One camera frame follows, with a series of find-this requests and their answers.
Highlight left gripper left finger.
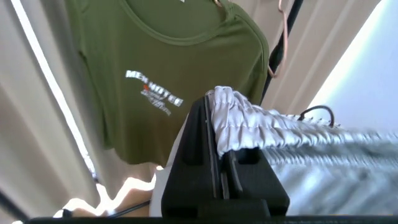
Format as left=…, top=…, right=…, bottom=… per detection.
left=160, top=95, right=222, bottom=218

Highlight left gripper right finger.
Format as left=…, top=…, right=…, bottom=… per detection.
left=222, top=147, right=290, bottom=217

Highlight pale grey shorts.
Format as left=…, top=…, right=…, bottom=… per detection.
left=149, top=85, right=398, bottom=217

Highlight green long-sleeved shirt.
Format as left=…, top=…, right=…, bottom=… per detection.
left=63, top=0, right=271, bottom=167

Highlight black clothes rack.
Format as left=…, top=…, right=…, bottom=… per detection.
left=0, top=0, right=305, bottom=222

